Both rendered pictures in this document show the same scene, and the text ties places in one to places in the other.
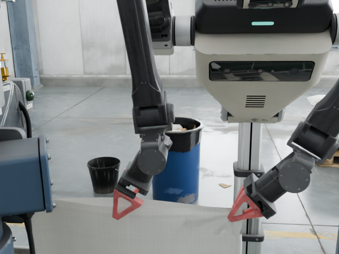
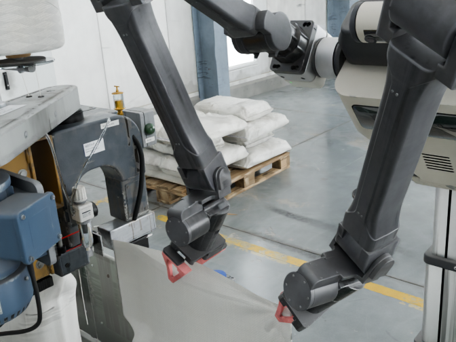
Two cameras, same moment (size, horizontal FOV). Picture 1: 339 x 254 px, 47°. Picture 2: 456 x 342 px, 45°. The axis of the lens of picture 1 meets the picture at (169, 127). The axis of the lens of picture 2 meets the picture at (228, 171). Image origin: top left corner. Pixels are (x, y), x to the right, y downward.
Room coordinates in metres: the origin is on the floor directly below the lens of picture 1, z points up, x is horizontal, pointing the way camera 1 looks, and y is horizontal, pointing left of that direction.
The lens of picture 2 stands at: (0.05, -0.56, 1.62)
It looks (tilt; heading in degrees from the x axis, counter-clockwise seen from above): 19 degrees down; 36
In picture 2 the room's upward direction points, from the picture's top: 4 degrees counter-clockwise
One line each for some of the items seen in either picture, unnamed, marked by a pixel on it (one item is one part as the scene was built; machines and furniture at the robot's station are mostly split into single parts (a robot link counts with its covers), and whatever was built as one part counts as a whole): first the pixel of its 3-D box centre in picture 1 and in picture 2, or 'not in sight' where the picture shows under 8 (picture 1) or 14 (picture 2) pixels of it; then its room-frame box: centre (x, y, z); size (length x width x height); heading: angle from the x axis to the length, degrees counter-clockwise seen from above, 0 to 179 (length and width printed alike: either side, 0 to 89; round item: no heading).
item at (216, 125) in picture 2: not in sight; (203, 128); (3.30, 1.97, 0.56); 0.66 x 0.42 x 0.15; 173
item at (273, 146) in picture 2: not in sight; (252, 151); (3.91, 1.92, 0.20); 0.67 x 0.43 x 0.15; 173
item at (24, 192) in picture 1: (25, 181); (25, 232); (0.54, 0.21, 1.25); 0.10 x 0.08 x 0.12; 18
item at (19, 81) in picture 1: (14, 95); (138, 127); (1.03, 0.41, 1.29); 0.08 x 0.05 x 0.09; 83
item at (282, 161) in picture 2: not in sight; (212, 172); (3.61, 2.16, 0.07); 1.20 x 0.82 x 0.14; 175
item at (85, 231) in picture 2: not in sight; (85, 233); (0.78, 0.37, 1.11); 0.03 x 0.03 x 0.06
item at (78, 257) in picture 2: not in sight; (66, 256); (0.77, 0.43, 1.04); 0.08 x 0.06 x 0.05; 173
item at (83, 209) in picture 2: not in sight; (84, 218); (0.78, 0.37, 1.14); 0.05 x 0.04 x 0.16; 173
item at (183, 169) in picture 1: (175, 161); not in sight; (3.10, -0.04, 0.32); 0.51 x 0.48 x 0.65; 173
